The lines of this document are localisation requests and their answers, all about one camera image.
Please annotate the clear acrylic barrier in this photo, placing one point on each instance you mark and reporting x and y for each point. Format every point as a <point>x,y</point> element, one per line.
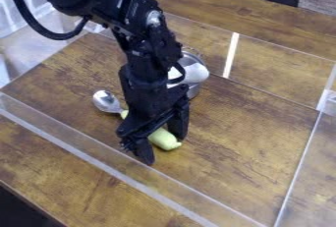
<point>310,200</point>

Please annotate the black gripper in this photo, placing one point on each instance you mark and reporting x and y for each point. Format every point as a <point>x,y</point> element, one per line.
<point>157,106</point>

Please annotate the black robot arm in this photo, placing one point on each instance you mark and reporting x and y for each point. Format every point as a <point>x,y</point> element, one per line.
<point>139,26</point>

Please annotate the white mushroom toy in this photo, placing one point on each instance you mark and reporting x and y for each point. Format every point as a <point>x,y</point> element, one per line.
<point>197,74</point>

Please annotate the small metal pot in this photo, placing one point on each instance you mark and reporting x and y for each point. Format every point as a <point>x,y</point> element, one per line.
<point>191,57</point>

